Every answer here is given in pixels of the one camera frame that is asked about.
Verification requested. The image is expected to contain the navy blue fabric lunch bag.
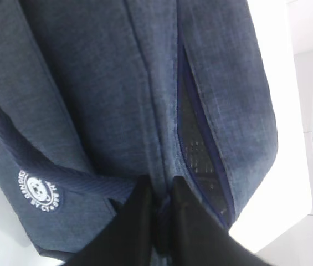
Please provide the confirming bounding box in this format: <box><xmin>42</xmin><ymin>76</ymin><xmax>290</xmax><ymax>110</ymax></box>
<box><xmin>0</xmin><ymin>1</ymin><xmax>278</xmax><ymax>265</ymax></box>

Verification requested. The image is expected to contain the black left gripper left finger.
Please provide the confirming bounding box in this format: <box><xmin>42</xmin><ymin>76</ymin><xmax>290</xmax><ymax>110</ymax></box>
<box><xmin>66</xmin><ymin>177</ymin><xmax>153</xmax><ymax>266</ymax></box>

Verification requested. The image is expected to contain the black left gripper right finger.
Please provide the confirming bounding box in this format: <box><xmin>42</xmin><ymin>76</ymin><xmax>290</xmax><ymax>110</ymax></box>
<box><xmin>171</xmin><ymin>176</ymin><xmax>264</xmax><ymax>265</ymax></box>

